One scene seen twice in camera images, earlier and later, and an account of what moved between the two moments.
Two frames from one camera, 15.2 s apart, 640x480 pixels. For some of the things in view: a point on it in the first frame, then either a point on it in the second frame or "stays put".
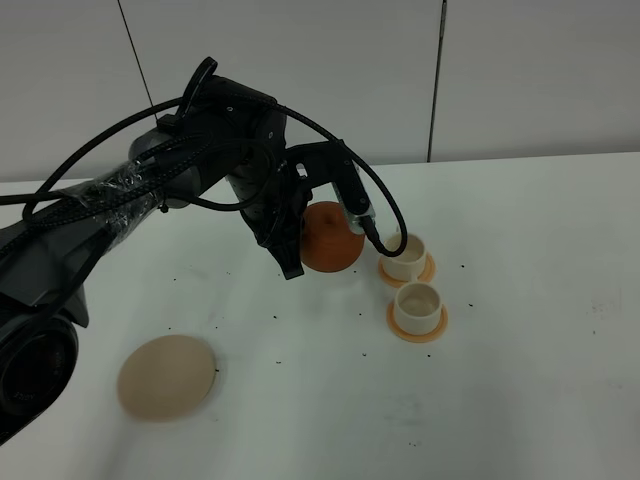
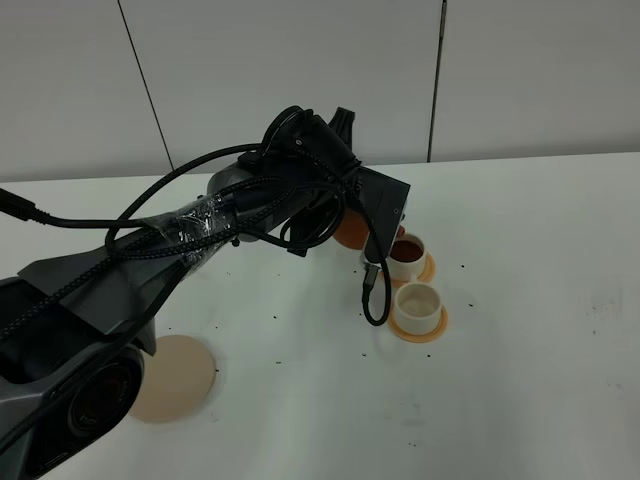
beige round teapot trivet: [165, 377] stays put
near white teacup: [417, 308] stays put
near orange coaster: [416, 338] stays put
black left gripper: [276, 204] to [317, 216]
